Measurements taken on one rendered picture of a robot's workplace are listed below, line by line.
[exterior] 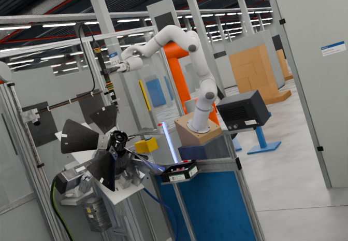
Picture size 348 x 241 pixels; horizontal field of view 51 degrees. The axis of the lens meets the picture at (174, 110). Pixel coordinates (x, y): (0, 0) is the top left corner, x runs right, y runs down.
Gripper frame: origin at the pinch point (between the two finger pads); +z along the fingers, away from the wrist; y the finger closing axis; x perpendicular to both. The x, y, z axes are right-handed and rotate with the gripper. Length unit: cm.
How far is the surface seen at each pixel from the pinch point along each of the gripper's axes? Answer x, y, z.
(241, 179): -93, -55, -34
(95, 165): -52, -11, 37
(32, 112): -10, 45, 35
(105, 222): -98, 26, 22
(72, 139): -34.5, 9.7, 33.2
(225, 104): -43, -65, -29
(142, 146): -61, 28, -31
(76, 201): -79, 43, 28
